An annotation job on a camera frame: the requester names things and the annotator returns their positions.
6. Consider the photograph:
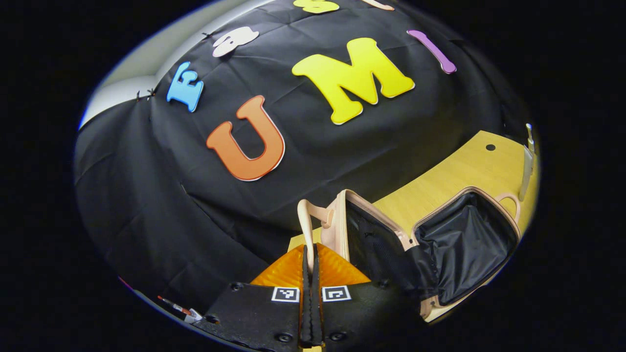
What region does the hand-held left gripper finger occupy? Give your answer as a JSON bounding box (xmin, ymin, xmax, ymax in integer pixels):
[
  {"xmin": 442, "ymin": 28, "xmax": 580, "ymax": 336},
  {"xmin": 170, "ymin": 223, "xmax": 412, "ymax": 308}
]
[
  {"xmin": 312, "ymin": 243, "xmax": 426, "ymax": 352},
  {"xmin": 205, "ymin": 243, "xmax": 313, "ymax": 352}
]

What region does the pink suitcase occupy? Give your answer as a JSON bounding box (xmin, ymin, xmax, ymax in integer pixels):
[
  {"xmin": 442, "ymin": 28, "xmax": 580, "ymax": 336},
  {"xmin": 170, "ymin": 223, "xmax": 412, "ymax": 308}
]
[{"xmin": 297, "ymin": 186, "xmax": 522, "ymax": 323}]

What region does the white squeeze tube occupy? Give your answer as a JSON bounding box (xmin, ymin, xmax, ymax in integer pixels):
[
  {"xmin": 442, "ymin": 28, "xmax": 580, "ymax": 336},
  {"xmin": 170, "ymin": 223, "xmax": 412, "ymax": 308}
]
[{"xmin": 517, "ymin": 146, "xmax": 535, "ymax": 202}]

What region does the red marker pen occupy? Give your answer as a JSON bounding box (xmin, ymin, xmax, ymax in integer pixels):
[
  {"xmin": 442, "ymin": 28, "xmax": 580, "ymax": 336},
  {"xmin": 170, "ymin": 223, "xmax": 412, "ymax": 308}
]
[{"xmin": 156, "ymin": 295, "xmax": 204, "ymax": 324}]

